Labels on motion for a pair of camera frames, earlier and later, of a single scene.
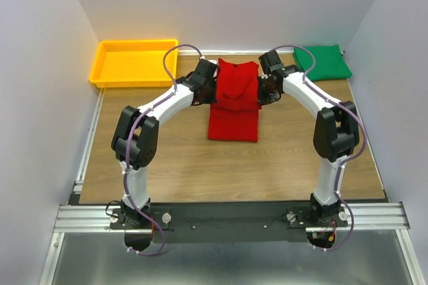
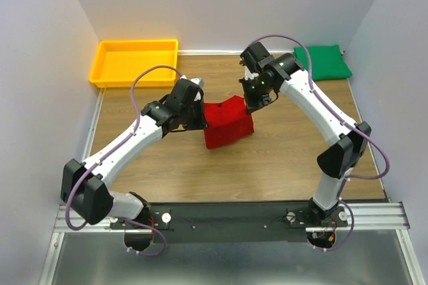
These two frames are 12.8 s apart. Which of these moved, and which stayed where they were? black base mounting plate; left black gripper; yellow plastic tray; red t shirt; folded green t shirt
Moved: red t shirt; left black gripper
Stayed: folded green t shirt; yellow plastic tray; black base mounting plate
